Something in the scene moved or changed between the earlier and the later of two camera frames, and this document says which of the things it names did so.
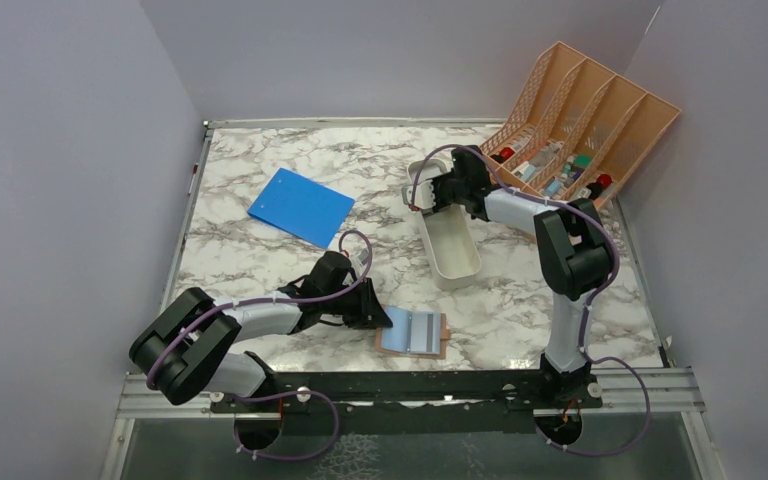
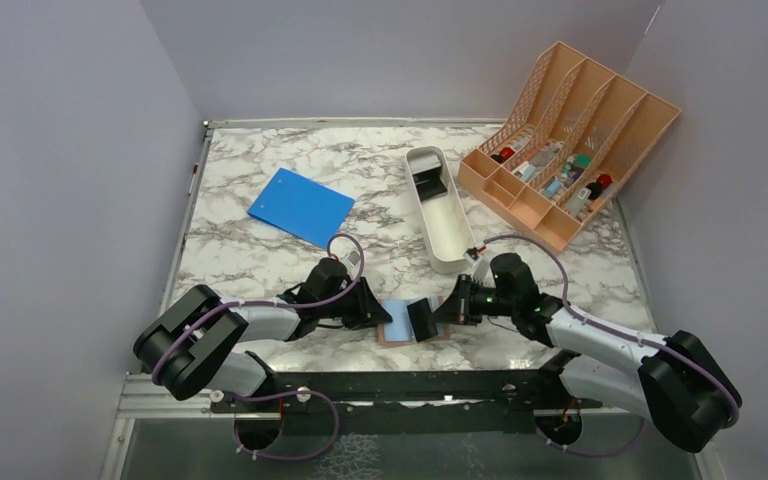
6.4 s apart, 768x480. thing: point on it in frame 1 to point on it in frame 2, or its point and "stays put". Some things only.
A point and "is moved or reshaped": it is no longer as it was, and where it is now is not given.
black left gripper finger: (371, 315) stays put
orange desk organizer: (577, 131) stays put
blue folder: (306, 208) stays put
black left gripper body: (345, 305) stays put
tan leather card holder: (417, 333) is moved or reshaped
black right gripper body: (448, 190) to (486, 300)
